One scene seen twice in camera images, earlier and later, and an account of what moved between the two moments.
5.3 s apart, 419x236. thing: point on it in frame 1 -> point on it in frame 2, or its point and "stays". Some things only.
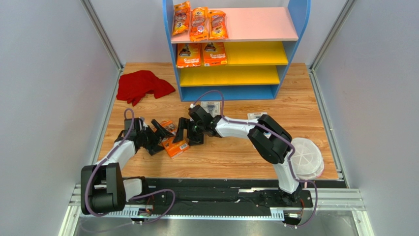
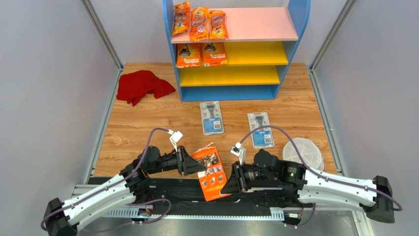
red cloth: x=133 y=86 stays
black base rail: x=263 y=192 stays
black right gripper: x=191 y=130 -> x=240 y=176
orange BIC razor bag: x=217 y=25 stays
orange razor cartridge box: x=173 y=149 -> x=213 y=179
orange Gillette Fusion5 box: x=189 y=55 stays
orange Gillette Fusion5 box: x=214 y=54 stays
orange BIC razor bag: x=199 y=29 stays
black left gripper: x=154 y=148 -> x=189 y=164
